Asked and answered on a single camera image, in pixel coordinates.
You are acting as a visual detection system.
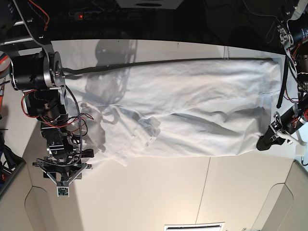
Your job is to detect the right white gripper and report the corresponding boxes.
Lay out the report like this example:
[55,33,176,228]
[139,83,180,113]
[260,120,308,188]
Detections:
[32,159,92,187]

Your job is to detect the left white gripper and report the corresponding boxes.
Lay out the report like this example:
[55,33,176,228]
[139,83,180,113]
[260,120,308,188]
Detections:
[257,112,308,154]

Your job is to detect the white t-shirt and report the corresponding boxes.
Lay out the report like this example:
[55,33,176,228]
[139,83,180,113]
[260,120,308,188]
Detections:
[65,59,281,166]

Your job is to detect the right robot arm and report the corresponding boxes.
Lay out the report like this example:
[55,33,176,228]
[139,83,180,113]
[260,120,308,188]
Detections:
[0,0,94,196]

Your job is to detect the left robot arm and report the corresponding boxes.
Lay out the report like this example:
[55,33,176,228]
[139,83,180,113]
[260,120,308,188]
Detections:
[257,0,308,157]

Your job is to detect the grey bin with clutter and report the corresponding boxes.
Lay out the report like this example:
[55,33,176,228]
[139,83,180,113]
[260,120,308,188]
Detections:
[0,129,26,198]

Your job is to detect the white vent grille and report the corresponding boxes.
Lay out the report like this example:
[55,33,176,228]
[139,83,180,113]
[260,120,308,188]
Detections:
[164,222,225,231]

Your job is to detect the orange grey pliers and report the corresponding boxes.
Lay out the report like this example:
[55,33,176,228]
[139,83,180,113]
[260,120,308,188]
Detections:
[0,52,11,78]

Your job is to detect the black power strip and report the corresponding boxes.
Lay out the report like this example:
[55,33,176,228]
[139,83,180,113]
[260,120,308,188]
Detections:
[68,11,121,21]

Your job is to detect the grey overhead box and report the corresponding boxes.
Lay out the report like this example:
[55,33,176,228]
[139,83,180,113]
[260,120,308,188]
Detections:
[116,0,183,10]

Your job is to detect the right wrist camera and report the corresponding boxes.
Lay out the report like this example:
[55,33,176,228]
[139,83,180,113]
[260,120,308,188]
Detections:
[57,186,69,197]

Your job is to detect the white cable loops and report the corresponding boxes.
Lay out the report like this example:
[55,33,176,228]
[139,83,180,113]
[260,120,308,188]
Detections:
[240,0,284,44]

